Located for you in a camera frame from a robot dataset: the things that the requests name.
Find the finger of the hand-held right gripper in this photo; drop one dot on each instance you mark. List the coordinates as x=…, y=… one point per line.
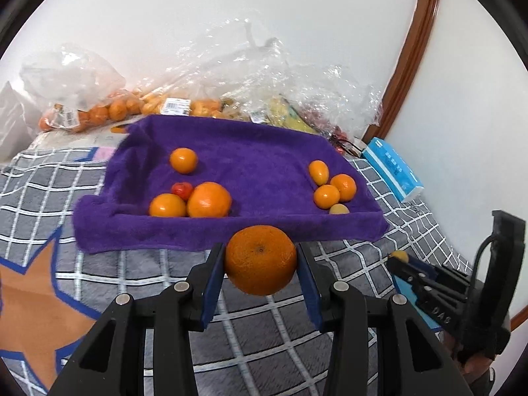
x=433, y=301
x=425, y=267

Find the large mandarin orange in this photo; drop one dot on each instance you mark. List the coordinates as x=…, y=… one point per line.
x=209, y=200
x=260, y=260

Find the bag of red fruits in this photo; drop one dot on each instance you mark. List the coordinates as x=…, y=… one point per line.
x=330, y=128

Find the pale printed bed sheet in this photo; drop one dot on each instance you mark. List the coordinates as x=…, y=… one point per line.
x=62, y=140

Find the person's right hand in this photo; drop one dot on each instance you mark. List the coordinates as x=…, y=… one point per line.
x=470, y=365

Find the wooden door frame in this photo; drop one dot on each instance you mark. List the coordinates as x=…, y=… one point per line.
x=420, y=29

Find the labelled clear bag of oranges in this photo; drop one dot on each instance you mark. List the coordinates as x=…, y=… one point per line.
x=198, y=107

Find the blue tissue box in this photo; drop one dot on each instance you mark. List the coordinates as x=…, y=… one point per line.
x=392, y=169

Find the small red tomato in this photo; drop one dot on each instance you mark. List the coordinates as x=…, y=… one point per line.
x=182, y=189

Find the grey checked star blanket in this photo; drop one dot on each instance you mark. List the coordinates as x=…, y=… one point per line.
x=264, y=338

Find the large crinkled clear plastic bag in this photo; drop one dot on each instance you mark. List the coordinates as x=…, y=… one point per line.
x=268, y=70

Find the white plastic bag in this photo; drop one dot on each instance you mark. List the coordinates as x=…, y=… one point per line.
x=16, y=119

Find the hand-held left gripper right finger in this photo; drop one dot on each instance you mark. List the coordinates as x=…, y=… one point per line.
x=309, y=288

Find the yellow bananas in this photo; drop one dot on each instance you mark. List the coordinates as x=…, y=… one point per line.
x=288, y=115

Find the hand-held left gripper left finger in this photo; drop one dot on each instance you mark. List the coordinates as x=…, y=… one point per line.
x=212, y=284

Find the purple towel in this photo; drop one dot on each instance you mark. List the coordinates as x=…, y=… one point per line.
x=255, y=156

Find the small yellow fruit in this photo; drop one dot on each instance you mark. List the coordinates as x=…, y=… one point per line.
x=339, y=209
x=399, y=256

